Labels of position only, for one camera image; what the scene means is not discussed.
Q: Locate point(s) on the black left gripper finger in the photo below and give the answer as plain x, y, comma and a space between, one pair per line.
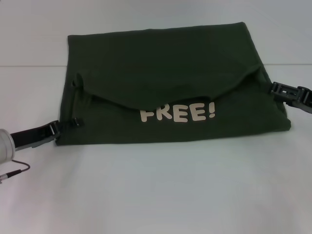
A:
53, 130

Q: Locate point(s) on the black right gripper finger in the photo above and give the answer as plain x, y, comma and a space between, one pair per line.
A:
285, 91

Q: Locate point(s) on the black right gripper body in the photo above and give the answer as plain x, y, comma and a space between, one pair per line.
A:
306, 97

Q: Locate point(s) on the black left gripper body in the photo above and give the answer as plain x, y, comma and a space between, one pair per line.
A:
29, 137

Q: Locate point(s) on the dark green t-shirt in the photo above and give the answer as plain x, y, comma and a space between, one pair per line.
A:
158, 73

